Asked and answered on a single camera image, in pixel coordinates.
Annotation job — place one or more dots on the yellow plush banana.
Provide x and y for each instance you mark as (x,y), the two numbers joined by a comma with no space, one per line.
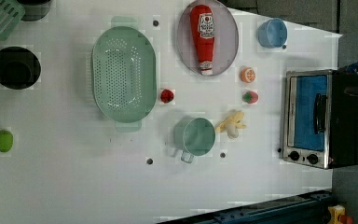
(231,124)

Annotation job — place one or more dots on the silver black toaster oven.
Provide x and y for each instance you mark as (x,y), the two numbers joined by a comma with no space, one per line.
(320,119)

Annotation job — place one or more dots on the dark red plush strawberry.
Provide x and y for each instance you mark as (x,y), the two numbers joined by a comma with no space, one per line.
(166,96)

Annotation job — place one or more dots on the green mug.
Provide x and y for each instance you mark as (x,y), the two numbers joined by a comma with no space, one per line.
(195,137)

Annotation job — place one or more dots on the green oval colander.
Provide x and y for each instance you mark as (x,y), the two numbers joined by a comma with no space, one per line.
(124,74)

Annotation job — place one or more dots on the light red plush strawberry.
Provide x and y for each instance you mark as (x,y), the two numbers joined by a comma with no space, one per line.
(250,97)

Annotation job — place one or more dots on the plush orange slice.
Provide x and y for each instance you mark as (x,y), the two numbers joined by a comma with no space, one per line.
(248,75)

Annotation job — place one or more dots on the grey round plate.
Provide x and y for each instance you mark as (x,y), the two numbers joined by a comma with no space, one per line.
(226,38)

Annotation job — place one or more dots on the red plush ketchup bottle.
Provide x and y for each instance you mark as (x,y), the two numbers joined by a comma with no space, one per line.
(202,29)

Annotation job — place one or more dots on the black bowl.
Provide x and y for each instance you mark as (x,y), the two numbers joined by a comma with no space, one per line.
(19,68)

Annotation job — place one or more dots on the green plush apple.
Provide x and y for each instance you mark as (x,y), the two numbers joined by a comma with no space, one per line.
(6,141)

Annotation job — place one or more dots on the dark grey pot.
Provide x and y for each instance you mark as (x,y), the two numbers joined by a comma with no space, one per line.
(35,9)

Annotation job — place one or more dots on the yellow red toy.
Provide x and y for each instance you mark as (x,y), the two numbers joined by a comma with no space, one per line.
(338,215)

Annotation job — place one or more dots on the blue metal frame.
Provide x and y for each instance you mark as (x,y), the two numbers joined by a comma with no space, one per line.
(307,208)

